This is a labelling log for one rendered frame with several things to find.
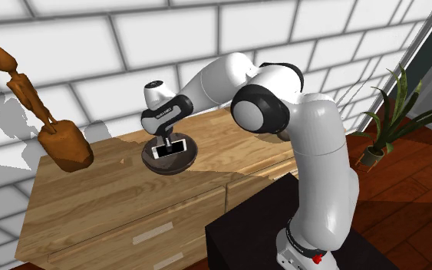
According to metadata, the black robot stand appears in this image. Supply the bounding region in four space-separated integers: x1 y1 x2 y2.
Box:
204 172 401 270

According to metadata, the light wooden chest of drawers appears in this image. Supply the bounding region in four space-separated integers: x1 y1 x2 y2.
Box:
14 106 348 270

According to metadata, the brown wooden figure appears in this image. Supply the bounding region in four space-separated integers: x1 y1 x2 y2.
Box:
0 44 95 174

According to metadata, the dark brown bowl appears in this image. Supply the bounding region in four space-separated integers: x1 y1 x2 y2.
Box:
140 132 199 176

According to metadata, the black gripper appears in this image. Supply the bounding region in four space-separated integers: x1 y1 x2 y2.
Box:
155 124 175 153

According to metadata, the white phone with black screen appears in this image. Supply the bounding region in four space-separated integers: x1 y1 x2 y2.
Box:
151 138 188 160

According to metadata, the green potted plant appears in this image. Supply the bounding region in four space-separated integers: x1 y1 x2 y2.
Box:
351 63 432 173

